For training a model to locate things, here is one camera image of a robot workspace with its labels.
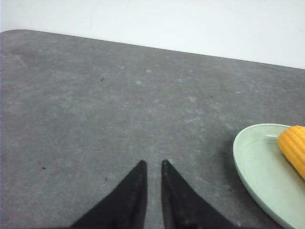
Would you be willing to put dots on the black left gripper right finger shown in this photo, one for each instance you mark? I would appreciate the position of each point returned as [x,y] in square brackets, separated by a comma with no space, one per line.
[183,208]

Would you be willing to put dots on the yellow corn cob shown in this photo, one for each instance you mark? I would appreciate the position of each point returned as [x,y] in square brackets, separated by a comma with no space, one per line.
[292,144]

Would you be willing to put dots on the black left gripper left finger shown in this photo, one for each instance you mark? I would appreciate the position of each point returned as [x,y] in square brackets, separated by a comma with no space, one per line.
[124,208]

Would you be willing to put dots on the light green plate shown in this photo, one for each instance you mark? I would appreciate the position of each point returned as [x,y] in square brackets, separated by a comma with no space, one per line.
[267,175]

